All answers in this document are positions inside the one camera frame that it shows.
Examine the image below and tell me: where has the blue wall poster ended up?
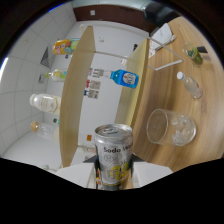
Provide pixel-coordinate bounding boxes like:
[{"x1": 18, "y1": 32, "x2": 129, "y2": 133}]
[{"x1": 83, "y1": 89, "x2": 100, "y2": 100}]

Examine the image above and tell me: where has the blue liquid bottle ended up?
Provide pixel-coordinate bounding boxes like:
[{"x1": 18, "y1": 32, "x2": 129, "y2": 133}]
[{"x1": 93, "y1": 68, "x2": 140, "y2": 90}]

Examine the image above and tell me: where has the dark brown door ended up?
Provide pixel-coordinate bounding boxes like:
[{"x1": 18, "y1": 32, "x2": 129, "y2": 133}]
[{"x1": 73, "y1": 3, "x2": 158, "y2": 33}]

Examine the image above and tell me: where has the two-tier wooden shelf rack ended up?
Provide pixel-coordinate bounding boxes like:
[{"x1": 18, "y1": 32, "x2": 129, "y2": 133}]
[{"x1": 59, "y1": 23, "x2": 184, "y2": 168}]

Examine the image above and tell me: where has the large white bottle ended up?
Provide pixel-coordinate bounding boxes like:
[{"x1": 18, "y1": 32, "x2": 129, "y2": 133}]
[{"x1": 29, "y1": 93, "x2": 62, "y2": 116}]

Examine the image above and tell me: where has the clear bottle green cap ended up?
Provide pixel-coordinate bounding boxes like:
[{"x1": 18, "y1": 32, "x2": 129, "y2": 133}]
[{"x1": 44, "y1": 68, "x2": 69, "y2": 83}]

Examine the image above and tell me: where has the yellow printed can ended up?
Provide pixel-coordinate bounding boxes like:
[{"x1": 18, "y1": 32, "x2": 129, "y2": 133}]
[{"x1": 52, "y1": 38, "x2": 81, "y2": 56}]

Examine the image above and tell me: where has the red wall poster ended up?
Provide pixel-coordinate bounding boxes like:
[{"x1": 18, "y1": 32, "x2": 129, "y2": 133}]
[{"x1": 86, "y1": 79, "x2": 102, "y2": 90}]

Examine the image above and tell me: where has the glass jar with cork lid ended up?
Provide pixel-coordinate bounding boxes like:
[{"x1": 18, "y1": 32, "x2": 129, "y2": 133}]
[{"x1": 29, "y1": 120, "x2": 61, "y2": 141}]

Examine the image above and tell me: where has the black chair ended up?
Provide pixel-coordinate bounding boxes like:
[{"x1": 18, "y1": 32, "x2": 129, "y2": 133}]
[{"x1": 143, "y1": 1, "x2": 183, "y2": 28}]

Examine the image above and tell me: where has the clear glass with ice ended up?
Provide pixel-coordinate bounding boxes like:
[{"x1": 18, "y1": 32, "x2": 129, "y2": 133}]
[{"x1": 146, "y1": 108, "x2": 198, "y2": 147}]

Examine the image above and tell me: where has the clear bottle red label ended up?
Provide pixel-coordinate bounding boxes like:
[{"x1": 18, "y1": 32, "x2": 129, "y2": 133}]
[{"x1": 176, "y1": 71, "x2": 204, "y2": 100}]

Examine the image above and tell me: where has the glass with lime pieces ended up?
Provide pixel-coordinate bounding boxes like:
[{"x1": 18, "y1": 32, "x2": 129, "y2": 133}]
[{"x1": 182, "y1": 41, "x2": 204, "y2": 66}]

